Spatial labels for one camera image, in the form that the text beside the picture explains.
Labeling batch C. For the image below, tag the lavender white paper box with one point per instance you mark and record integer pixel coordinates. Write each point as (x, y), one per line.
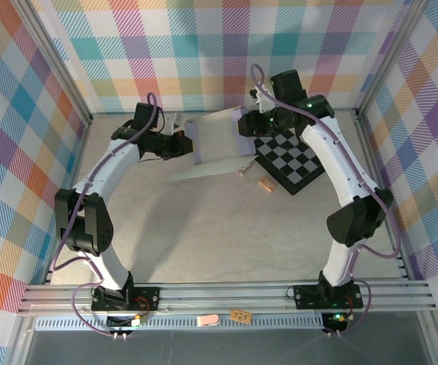
(215, 137)

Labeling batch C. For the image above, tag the small orange box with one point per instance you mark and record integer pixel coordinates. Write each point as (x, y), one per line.
(268, 184)

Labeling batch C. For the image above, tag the aluminium frame post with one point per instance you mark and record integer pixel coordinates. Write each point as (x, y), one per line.
(389, 57)
(59, 62)

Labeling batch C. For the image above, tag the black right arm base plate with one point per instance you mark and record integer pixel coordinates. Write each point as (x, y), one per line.
(310, 296)

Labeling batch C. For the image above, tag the pink white eraser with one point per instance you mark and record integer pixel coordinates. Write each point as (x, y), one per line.
(207, 320)

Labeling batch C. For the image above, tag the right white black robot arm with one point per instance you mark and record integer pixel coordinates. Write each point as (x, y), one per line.
(337, 159)

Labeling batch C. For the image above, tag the yellow green connector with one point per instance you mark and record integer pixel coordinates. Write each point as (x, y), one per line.
(138, 321)

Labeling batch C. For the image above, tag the playing card box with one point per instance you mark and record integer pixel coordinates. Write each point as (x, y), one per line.
(244, 171)

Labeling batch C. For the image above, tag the black grey chessboard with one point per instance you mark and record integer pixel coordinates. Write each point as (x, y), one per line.
(291, 159)

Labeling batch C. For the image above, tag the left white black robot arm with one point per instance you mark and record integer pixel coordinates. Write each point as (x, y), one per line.
(105, 167)

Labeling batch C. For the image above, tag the aluminium frame rail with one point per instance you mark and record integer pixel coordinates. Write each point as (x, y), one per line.
(223, 298)

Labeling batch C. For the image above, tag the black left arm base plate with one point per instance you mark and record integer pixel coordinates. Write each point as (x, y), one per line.
(145, 298)

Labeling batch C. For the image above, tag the black board with green light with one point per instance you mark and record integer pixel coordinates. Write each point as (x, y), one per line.
(337, 319)

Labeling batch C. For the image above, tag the small wooden tag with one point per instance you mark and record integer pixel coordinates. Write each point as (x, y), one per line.
(240, 316)

